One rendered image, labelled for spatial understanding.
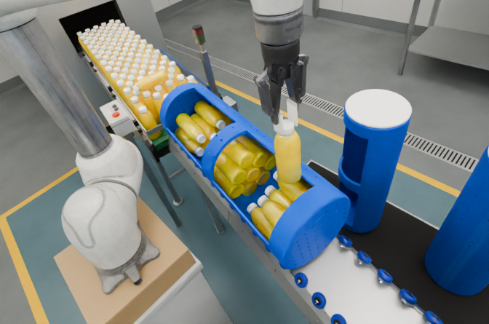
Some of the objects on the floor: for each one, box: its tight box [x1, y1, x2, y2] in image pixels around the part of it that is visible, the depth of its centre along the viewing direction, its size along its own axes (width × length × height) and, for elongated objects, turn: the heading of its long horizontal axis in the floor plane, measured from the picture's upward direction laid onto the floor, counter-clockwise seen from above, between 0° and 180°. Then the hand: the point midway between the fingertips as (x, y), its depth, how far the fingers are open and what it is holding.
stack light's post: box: [199, 50, 218, 93], centre depth 225 cm, size 4×4×110 cm
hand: (285, 117), depth 71 cm, fingers closed on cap, 4 cm apart
